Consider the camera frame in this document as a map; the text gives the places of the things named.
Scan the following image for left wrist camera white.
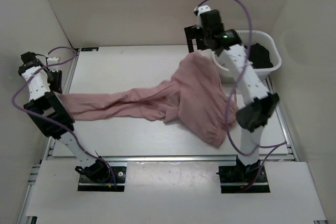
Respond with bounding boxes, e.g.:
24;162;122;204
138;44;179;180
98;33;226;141
46;57;60;65

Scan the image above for pink trousers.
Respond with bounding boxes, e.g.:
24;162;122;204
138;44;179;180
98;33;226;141
59;52;238;148

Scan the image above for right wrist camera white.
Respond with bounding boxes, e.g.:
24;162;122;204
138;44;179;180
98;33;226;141
193;5;212;16

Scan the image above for black label strip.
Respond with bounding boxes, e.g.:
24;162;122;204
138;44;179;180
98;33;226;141
81;47;99;52

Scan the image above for white plastic basket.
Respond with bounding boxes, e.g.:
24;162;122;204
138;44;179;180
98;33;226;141
208;30;282;83

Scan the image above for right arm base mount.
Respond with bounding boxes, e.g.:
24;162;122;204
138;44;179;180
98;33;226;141
216;158;270;194

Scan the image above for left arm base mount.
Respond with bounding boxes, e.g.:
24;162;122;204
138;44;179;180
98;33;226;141
75;163;127;192

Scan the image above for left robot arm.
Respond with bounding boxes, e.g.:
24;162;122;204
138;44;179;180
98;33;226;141
18;51;111;182

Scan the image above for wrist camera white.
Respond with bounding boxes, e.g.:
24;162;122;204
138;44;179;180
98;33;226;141
193;5;212;16
46;57;60;65

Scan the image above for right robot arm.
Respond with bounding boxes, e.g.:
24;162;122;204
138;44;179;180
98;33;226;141
184;5;279;182

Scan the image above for black garment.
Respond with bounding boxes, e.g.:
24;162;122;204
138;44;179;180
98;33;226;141
249;43;274;69

